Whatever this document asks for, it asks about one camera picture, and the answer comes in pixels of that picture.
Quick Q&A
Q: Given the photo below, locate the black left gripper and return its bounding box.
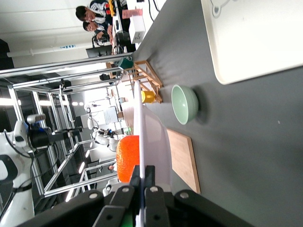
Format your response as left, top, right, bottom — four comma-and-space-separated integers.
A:
27, 127, 53, 149

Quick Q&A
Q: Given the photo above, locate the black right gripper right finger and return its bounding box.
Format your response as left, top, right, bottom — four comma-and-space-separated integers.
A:
143, 165, 170, 227

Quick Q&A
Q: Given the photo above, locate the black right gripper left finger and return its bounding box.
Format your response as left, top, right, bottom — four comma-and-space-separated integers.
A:
92, 165, 141, 227

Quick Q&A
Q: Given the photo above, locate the orange fruit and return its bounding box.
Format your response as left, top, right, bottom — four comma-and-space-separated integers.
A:
116, 135, 140, 183

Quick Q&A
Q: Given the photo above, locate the white round plate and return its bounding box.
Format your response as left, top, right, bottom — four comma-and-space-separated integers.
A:
133, 80, 171, 227

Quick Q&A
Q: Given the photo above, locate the wooden cutting board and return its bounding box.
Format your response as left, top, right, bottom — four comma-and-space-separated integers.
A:
166, 129, 201, 194

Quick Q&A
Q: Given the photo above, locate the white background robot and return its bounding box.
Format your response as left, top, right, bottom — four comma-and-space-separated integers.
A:
84, 104, 130, 152

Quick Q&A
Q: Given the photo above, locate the light green bowl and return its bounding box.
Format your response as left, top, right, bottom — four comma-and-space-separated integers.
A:
171, 84, 199, 125

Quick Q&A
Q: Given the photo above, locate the yellow cup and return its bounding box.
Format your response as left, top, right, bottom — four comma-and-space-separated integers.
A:
141, 91, 156, 104

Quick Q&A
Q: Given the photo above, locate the dark green cup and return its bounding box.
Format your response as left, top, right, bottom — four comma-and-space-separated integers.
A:
117, 56, 134, 70

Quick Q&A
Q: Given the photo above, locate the person in striped jacket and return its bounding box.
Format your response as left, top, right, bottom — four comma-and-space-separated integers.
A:
82, 20, 137, 54
75, 0, 130, 24

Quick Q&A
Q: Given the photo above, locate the wooden mug rack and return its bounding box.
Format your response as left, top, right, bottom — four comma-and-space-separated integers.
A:
123, 60, 164, 104

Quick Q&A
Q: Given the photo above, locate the white cardboard box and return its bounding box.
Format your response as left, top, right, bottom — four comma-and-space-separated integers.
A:
131, 9, 147, 45

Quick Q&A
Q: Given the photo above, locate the pink box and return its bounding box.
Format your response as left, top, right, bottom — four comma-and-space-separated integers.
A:
122, 9, 144, 19

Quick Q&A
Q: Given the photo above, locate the cream tray with bear print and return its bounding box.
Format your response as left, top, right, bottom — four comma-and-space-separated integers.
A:
200, 0, 303, 85

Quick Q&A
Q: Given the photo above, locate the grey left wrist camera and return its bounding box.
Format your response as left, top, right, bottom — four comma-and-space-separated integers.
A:
26, 113, 47, 124

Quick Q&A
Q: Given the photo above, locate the aluminium profile frame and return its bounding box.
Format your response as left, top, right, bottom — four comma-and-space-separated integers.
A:
0, 53, 133, 199

